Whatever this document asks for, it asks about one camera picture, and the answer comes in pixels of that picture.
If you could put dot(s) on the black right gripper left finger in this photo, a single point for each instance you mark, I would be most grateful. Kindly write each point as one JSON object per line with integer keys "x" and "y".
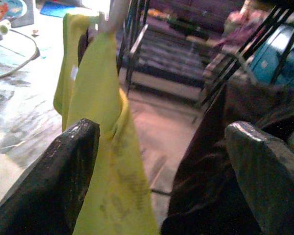
{"x": 51, "y": 183}

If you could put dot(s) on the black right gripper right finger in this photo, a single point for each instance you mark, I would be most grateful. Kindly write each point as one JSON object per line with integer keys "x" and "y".
{"x": 272, "y": 183}

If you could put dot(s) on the black garment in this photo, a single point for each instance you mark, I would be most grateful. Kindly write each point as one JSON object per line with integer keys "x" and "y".
{"x": 203, "y": 171}

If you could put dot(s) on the yellow green shirt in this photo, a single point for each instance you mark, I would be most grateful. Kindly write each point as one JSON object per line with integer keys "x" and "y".
{"x": 98, "y": 85}

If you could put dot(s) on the teal storage box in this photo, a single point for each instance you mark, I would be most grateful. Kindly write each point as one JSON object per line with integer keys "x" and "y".
{"x": 267, "y": 58}

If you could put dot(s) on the black metal drying rack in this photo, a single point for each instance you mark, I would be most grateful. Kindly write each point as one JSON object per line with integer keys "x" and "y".
{"x": 236, "y": 57}

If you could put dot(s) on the white green toy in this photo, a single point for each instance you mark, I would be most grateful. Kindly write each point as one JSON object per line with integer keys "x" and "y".
{"x": 2, "y": 28}

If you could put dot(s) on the blue floor mat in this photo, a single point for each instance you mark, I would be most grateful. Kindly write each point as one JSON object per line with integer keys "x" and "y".
{"x": 54, "y": 8}

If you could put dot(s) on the purple couch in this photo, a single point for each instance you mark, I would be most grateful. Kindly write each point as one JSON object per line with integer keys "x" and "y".
{"x": 210, "y": 14}

